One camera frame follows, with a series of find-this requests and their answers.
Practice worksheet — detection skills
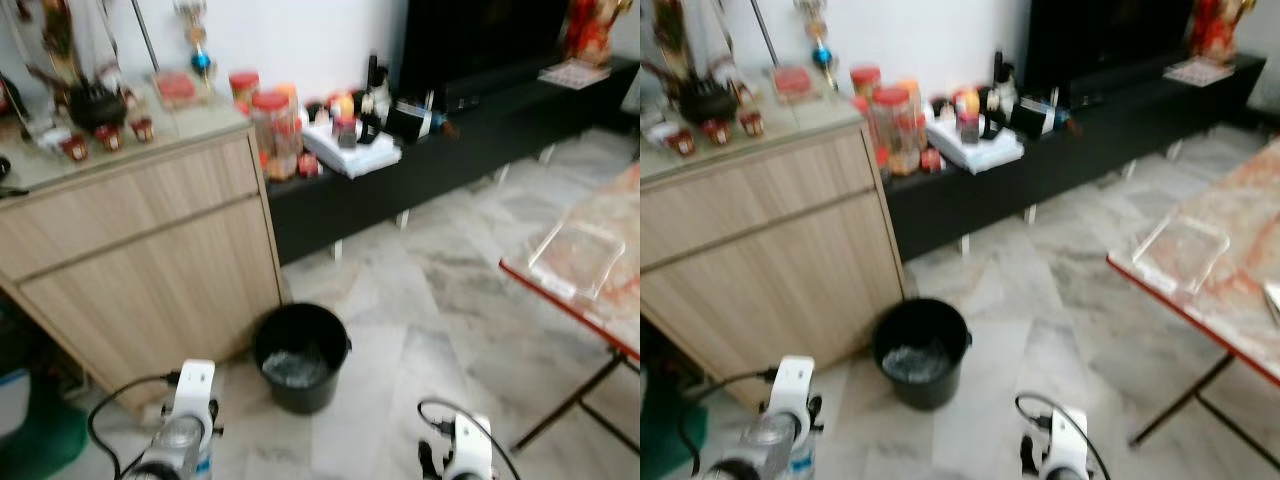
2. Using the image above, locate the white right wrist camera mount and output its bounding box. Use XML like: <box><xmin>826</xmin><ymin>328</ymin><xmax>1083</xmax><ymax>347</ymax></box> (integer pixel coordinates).
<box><xmin>445</xmin><ymin>413</ymin><xmax>493</xmax><ymax>480</ymax></box>
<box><xmin>1040</xmin><ymin>408</ymin><xmax>1089</xmax><ymax>480</ymax></box>

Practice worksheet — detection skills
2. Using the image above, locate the black television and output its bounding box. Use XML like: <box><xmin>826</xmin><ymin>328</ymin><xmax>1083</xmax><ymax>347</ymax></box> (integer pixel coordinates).
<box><xmin>1022</xmin><ymin>0</ymin><xmax>1196</xmax><ymax>96</ymax></box>
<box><xmin>398</xmin><ymin>0</ymin><xmax>571</xmax><ymax>101</ymax></box>

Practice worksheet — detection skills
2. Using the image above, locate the blue bead ornament stick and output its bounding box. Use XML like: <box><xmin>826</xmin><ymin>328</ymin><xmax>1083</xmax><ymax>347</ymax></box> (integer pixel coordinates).
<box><xmin>797</xmin><ymin>0</ymin><xmax>839</xmax><ymax>73</ymax></box>
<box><xmin>175</xmin><ymin>0</ymin><xmax>216</xmax><ymax>81</ymax></box>

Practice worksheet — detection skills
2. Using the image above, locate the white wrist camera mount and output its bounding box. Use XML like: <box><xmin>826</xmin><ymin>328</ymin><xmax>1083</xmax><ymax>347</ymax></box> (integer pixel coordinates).
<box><xmin>768</xmin><ymin>356</ymin><xmax>816</xmax><ymax>441</ymax></box>
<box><xmin>1040</xmin><ymin>408</ymin><xmax>1089</xmax><ymax>480</ymax></box>
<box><xmin>445</xmin><ymin>413</ymin><xmax>493</xmax><ymax>480</ymax></box>
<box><xmin>170</xmin><ymin>360</ymin><xmax>217</xmax><ymax>441</ymax></box>

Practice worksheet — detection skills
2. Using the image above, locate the clear plastic tray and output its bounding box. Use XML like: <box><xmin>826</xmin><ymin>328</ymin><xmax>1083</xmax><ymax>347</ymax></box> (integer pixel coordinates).
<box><xmin>1132</xmin><ymin>213</ymin><xmax>1232</xmax><ymax>296</ymax></box>
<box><xmin>527</xmin><ymin>218</ymin><xmax>627</xmax><ymax>301</ymax></box>

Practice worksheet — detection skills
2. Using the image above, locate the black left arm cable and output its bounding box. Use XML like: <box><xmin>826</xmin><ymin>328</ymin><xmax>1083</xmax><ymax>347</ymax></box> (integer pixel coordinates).
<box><xmin>88</xmin><ymin>372</ymin><xmax>181</xmax><ymax>476</ymax></box>
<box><xmin>678</xmin><ymin>370</ymin><xmax>776</xmax><ymax>476</ymax></box>

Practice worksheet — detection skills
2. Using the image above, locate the black and white mouse figure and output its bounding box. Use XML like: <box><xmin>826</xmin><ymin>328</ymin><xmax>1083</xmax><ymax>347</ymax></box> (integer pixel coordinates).
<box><xmin>985</xmin><ymin>50</ymin><xmax>1016</xmax><ymax>136</ymax></box>
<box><xmin>360</xmin><ymin>55</ymin><xmax>393</xmax><ymax>141</ymax></box>

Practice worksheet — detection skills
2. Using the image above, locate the stack of white papers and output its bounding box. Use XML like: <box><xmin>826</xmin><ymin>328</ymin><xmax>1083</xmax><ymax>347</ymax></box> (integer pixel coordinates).
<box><xmin>300</xmin><ymin>120</ymin><xmax>403</xmax><ymax>179</ymax></box>
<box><xmin>925</xmin><ymin>118</ymin><xmax>1026</xmax><ymax>176</ymax></box>

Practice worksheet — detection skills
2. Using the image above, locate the small black box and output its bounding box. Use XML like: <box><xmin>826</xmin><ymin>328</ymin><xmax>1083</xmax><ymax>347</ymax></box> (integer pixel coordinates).
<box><xmin>1010</xmin><ymin>95</ymin><xmax>1071</xmax><ymax>139</ymax></box>
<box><xmin>385</xmin><ymin>98</ymin><xmax>446</xmax><ymax>143</ymax></box>

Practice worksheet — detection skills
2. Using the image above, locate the long black TV bench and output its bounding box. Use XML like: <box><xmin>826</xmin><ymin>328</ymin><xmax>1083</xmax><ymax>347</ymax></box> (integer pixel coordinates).
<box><xmin>265</xmin><ymin>55</ymin><xmax>641</xmax><ymax>266</ymax></box>
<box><xmin>885</xmin><ymin>50</ymin><xmax>1266</xmax><ymax>263</ymax></box>

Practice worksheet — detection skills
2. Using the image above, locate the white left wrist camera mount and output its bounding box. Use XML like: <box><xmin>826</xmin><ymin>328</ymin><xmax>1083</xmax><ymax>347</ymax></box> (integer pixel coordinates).
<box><xmin>170</xmin><ymin>360</ymin><xmax>217</xmax><ymax>441</ymax></box>
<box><xmin>768</xmin><ymin>356</ymin><xmax>816</xmax><ymax>441</ymax></box>

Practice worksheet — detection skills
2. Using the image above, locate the tall robed figurine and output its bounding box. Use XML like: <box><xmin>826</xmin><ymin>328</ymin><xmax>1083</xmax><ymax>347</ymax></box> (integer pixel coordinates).
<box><xmin>20</xmin><ymin>0</ymin><xmax>126</xmax><ymax>101</ymax></box>
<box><xmin>645</xmin><ymin>0</ymin><xmax>746</xmax><ymax>96</ymax></box>

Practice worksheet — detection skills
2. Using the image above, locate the red festive ornament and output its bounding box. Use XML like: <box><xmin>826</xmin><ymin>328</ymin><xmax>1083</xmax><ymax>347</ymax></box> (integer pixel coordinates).
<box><xmin>562</xmin><ymin>0</ymin><xmax>631</xmax><ymax>66</ymax></box>
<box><xmin>1188</xmin><ymin>0</ymin><xmax>1256</xmax><ymax>63</ymax></box>

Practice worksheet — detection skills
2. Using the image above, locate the marble top folding table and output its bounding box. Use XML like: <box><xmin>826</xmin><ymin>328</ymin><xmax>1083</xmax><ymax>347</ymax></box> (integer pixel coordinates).
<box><xmin>1107</xmin><ymin>140</ymin><xmax>1280</xmax><ymax>471</ymax></box>
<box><xmin>500</xmin><ymin>165</ymin><xmax>641</xmax><ymax>456</ymax></box>

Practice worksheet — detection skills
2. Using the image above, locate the small red lid jar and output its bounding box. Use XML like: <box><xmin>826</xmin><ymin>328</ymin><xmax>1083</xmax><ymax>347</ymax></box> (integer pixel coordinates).
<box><xmin>228</xmin><ymin>70</ymin><xmax>261</xmax><ymax>113</ymax></box>
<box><xmin>850</xmin><ymin>65</ymin><xmax>883</xmax><ymax>106</ymax></box>

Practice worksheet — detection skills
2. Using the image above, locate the white printed booklet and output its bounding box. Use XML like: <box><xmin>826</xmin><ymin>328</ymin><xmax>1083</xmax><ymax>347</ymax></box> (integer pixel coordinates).
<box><xmin>1163</xmin><ymin>57</ymin><xmax>1236</xmax><ymax>87</ymax></box>
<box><xmin>538</xmin><ymin>60</ymin><xmax>611</xmax><ymax>91</ymax></box>

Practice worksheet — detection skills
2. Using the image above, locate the large red lid plastic jar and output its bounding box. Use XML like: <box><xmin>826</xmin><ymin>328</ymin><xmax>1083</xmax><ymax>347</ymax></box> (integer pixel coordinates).
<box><xmin>872</xmin><ymin>87</ymin><xmax>926</xmax><ymax>177</ymax></box>
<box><xmin>250</xmin><ymin>92</ymin><xmax>304</xmax><ymax>181</ymax></box>

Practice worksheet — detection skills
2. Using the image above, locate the light wooden cabinet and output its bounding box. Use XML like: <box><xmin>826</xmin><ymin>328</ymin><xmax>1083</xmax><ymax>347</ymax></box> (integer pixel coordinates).
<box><xmin>640</xmin><ymin>95</ymin><xmax>906</xmax><ymax>411</ymax></box>
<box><xmin>0</xmin><ymin>100</ymin><xmax>286</xmax><ymax>416</ymax></box>

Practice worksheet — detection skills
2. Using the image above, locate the black rubbish bin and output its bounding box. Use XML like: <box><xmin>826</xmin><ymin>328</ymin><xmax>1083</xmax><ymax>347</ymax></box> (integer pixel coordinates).
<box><xmin>873</xmin><ymin>298</ymin><xmax>973</xmax><ymax>411</ymax></box>
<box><xmin>252</xmin><ymin>303</ymin><xmax>353</xmax><ymax>416</ymax></box>

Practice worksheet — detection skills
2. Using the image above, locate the clear box with red content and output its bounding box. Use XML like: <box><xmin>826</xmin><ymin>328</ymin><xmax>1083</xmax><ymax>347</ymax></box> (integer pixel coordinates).
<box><xmin>772</xmin><ymin>65</ymin><xmax>816</xmax><ymax>103</ymax></box>
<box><xmin>155</xmin><ymin>70</ymin><xmax>198</xmax><ymax>109</ymax></box>

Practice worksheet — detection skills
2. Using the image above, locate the black teapot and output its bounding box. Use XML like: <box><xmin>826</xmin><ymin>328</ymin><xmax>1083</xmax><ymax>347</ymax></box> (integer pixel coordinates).
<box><xmin>65</xmin><ymin>85</ymin><xmax>129</xmax><ymax>133</ymax></box>
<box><xmin>680</xmin><ymin>82</ymin><xmax>741</xmax><ymax>126</ymax></box>

